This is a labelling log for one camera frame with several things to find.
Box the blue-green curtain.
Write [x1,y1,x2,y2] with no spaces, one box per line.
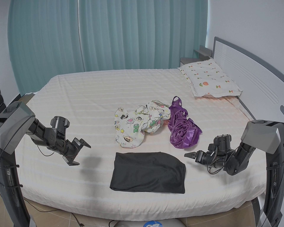
[79,0,210,71]
[8,0,86,94]

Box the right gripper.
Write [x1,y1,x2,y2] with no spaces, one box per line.
[184,151,217,165]

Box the bed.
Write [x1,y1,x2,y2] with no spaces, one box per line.
[13,37,284,222]

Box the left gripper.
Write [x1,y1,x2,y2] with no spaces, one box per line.
[63,138,91,167]

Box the black T-shirt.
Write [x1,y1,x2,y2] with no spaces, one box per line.
[109,152,186,194]

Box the white printed pyjama top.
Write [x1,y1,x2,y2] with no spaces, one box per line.
[114,100,171,148]

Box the grey bedside table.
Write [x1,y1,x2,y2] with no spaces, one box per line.
[180,45,213,65]

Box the white printed pillow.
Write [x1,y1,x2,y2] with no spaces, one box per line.
[178,56,243,98]

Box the purple garment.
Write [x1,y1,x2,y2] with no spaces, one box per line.
[167,96,203,150]

